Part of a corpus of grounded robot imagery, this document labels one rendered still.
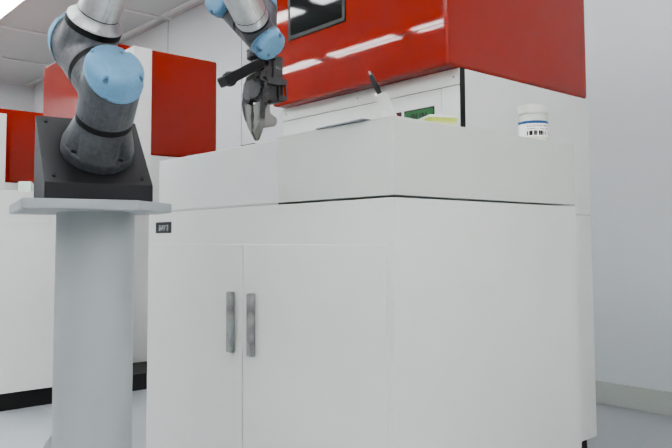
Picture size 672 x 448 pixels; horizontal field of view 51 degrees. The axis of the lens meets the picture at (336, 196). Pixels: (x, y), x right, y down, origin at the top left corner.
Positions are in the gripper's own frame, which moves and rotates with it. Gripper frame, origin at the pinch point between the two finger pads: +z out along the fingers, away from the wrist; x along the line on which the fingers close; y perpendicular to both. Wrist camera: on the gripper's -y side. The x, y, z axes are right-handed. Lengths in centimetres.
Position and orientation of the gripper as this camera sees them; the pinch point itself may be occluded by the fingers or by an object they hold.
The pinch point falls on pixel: (254, 134)
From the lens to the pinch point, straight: 170.1
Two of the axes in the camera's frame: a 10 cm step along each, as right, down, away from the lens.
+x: -6.6, 0.5, 7.5
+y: 7.5, 0.4, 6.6
